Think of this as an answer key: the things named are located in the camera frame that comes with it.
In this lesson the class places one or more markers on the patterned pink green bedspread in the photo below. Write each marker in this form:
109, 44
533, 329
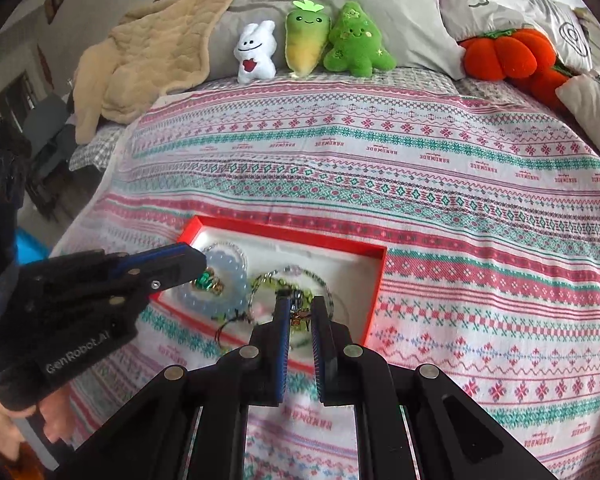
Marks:
430, 185

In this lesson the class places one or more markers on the white pillow with dark print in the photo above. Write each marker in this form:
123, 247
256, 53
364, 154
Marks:
595, 110

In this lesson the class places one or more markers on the green tree plush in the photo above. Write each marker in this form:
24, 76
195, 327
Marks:
357, 42

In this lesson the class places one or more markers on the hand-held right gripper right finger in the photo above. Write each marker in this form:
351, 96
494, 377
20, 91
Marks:
317, 360

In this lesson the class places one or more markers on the yellow green carrot plush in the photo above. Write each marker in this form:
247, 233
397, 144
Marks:
306, 40

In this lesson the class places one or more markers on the grey pillow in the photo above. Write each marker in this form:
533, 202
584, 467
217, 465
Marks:
380, 5

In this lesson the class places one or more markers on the red jewelry box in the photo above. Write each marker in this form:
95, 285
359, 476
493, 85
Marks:
375, 280

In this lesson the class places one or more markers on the white bunny plush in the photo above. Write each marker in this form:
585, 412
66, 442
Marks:
254, 55

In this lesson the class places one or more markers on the orange pumpkin plush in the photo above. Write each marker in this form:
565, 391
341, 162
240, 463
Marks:
545, 87
505, 55

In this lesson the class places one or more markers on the blue plastic object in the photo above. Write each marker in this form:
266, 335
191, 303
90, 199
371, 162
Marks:
32, 247

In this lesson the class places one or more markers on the person's left hand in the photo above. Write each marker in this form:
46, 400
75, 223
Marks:
0, 420

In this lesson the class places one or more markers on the grey checked bed sheet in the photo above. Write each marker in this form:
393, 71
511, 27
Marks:
97, 147

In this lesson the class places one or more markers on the dark grey chair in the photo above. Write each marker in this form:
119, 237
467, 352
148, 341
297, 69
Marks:
50, 130

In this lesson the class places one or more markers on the beige quilted blanket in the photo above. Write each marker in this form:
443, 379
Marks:
150, 60

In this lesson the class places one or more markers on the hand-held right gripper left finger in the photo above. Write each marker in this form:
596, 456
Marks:
279, 355

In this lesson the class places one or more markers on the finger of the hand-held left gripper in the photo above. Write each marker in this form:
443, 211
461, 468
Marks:
180, 272
155, 257

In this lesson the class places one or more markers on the white printed pillow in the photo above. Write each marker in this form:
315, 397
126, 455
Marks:
520, 10

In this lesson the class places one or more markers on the dark wooden furniture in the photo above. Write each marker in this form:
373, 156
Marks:
15, 92

